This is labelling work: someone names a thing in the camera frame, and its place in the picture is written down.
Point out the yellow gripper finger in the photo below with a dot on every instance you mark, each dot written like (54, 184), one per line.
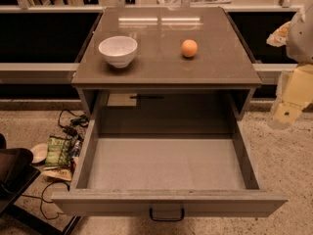
(279, 37)
(294, 94)

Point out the orange fruit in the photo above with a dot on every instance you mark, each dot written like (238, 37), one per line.
(189, 48)

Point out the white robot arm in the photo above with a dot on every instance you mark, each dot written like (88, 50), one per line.
(300, 36)

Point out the grey cabinet with glossy top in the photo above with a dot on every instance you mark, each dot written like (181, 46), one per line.
(221, 62)

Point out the open grey top drawer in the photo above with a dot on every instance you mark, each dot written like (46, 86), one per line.
(167, 152)

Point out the white ceramic bowl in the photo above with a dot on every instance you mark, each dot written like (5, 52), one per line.
(118, 51)

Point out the blue snack wrapper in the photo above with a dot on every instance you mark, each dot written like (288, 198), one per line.
(75, 150)

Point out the yellow snack bag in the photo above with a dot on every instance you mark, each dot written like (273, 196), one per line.
(59, 173)

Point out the green chip bag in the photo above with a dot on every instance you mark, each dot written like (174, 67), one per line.
(57, 152)

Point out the small white plate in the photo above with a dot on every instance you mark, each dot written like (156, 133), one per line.
(39, 152)

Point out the black chair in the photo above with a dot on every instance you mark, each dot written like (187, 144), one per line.
(16, 175)

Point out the black drawer handle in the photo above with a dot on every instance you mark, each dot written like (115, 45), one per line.
(166, 216)

